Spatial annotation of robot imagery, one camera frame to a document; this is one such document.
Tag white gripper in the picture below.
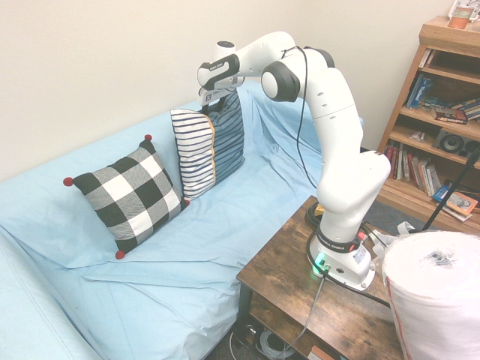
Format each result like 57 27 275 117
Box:
196 76 241 115

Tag blue white striped pillow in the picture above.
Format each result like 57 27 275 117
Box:
170 89 247 200

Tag black white checkered pillow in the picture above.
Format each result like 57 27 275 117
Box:
62 133 191 260

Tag light blue covered sofa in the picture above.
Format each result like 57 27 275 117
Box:
0 85 365 360

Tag rustic wooden table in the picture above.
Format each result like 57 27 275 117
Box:
235 194 408 360

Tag wooden bookshelf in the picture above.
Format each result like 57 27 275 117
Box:
374 14 480 226

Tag blue Thailand book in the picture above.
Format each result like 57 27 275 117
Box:
406 73 433 110

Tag dark red lying book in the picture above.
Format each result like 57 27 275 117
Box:
430 106 470 126

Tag grey bookshelf speaker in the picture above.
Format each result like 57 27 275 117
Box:
432 127 478 159

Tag black tripod pole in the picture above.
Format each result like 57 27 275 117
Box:
421 148 480 232

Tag orange patterned cup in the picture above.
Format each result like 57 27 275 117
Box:
447 4 472 29

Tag orange cover book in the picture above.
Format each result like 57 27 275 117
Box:
445 190 480 218

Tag large white material roll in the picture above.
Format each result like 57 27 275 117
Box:
381 230 480 360

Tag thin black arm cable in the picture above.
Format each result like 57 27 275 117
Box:
281 45 320 188

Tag grey base cable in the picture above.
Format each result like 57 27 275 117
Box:
262 276 328 358

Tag coiled white cable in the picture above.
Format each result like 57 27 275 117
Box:
228 325 298 359

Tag thick black base cable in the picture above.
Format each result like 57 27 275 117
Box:
305 204 392 309

